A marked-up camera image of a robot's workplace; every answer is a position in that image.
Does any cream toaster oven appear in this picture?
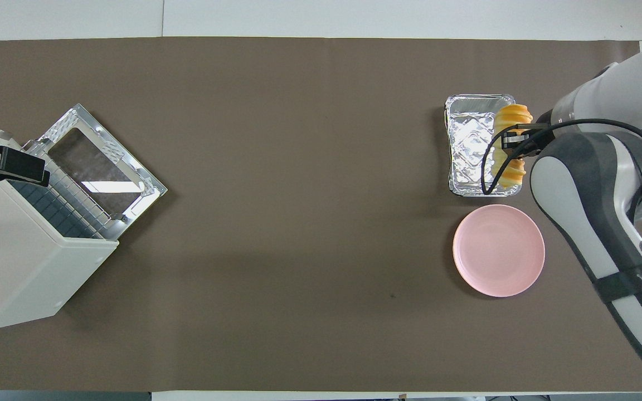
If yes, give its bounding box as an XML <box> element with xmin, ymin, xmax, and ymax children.
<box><xmin>0</xmin><ymin>117</ymin><xmax>120</xmax><ymax>332</ymax></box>

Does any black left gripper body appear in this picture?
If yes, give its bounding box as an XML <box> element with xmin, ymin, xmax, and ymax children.
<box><xmin>0</xmin><ymin>144</ymin><xmax>50</xmax><ymax>187</ymax></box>

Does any brown table mat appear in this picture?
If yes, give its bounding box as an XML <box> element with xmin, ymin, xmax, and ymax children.
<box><xmin>0</xmin><ymin>37</ymin><xmax>642</xmax><ymax>393</ymax></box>

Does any aluminium foil baking tray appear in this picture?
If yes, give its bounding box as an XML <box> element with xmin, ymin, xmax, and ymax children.
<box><xmin>445</xmin><ymin>94</ymin><xmax>523</xmax><ymax>197</ymax></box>

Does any yellow ridged bread loaf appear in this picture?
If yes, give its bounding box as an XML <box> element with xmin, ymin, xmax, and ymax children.
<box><xmin>491</xmin><ymin>104</ymin><xmax>533</xmax><ymax>190</ymax></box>

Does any pink round plate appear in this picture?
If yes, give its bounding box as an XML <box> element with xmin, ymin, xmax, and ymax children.
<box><xmin>453</xmin><ymin>204</ymin><xmax>546</xmax><ymax>297</ymax></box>

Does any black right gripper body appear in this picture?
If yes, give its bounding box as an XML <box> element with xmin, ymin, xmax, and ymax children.
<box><xmin>513</xmin><ymin>109</ymin><xmax>557</xmax><ymax>160</ymax></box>

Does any glass oven door metal frame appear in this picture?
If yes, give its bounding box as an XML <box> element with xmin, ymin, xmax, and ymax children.
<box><xmin>23</xmin><ymin>104</ymin><xmax>168</xmax><ymax>223</ymax></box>

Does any metal oven wire rack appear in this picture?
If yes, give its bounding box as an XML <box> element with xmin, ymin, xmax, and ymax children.
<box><xmin>12</xmin><ymin>164</ymin><xmax>120</xmax><ymax>240</ymax></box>

